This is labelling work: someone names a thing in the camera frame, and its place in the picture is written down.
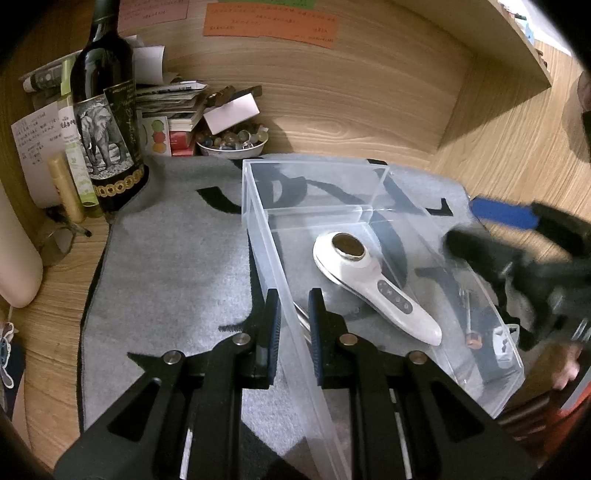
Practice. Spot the white handheld massager device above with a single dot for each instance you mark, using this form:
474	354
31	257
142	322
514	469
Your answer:
344	260

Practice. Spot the green slim bottle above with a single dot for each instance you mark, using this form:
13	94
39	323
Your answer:
73	148

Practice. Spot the dark wine bottle elephant label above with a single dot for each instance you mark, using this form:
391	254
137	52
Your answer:
103	92

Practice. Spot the white small card box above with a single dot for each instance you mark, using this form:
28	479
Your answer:
230	114

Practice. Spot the stack of books and papers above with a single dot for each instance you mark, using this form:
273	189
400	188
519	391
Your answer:
168	117

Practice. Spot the small beige tube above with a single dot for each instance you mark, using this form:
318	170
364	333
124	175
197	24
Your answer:
64	184

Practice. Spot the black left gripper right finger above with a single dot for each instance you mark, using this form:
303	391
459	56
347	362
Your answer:
326	346

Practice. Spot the white handwritten paper note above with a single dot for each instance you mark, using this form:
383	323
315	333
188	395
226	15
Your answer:
37	137

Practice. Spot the pale pink mug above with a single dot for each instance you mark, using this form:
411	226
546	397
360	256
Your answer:
21	266

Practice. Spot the grey mat with black letters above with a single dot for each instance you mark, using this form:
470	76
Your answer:
189	261

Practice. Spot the wooden shelf board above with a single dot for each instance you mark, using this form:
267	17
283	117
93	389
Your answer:
487	29

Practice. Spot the white bowl of small stones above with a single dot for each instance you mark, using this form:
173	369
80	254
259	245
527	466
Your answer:
247	140

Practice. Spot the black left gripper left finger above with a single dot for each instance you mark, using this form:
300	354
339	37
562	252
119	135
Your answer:
267	341

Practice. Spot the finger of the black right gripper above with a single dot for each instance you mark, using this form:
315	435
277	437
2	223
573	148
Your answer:
491	259
512	215

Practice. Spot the pink sticky note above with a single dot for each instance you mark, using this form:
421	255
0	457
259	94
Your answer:
141	13

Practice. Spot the eyeglasses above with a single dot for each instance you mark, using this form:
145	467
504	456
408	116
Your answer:
59	241

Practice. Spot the orange sticky note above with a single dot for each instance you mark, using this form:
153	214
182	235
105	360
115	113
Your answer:
254	20

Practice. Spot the person's right hand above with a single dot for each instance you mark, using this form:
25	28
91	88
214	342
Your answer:
566	366

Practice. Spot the clear plastic storage box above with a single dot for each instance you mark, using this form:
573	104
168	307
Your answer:
370	236

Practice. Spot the green sticky note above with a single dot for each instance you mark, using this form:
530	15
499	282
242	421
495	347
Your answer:
303	4

